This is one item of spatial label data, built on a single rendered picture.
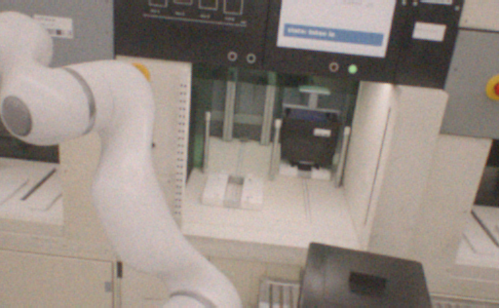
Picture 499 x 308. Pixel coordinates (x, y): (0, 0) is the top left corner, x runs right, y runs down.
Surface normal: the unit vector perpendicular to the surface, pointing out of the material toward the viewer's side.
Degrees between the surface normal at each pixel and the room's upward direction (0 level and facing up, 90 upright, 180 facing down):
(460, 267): 90
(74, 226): 90
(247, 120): 90
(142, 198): 61
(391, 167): 90
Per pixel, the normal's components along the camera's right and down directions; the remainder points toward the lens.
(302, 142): -0.05, 0.37
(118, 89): 0.84, -0.16
